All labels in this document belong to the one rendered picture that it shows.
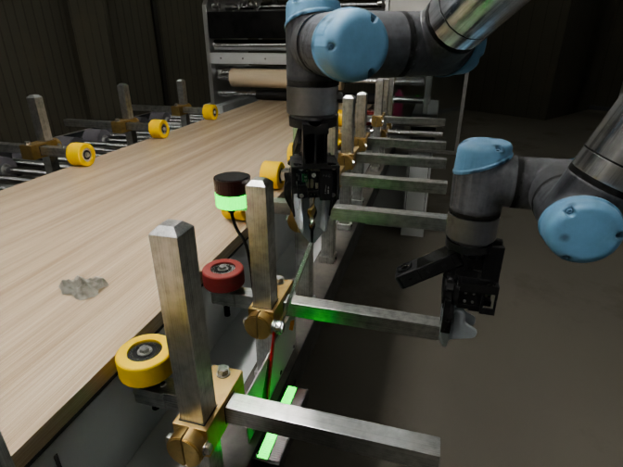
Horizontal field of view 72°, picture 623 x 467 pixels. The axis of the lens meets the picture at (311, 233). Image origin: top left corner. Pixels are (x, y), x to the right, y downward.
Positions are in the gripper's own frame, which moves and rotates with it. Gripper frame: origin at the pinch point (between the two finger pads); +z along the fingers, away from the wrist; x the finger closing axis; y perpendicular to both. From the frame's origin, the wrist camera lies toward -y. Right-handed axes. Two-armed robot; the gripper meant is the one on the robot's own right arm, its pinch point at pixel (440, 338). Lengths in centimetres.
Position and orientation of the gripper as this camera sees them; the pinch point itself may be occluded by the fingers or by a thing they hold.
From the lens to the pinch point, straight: 82.3
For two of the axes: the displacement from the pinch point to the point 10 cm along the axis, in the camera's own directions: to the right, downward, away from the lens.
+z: 0.1, 9.1, 4.1
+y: 9.6, 1.1, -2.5
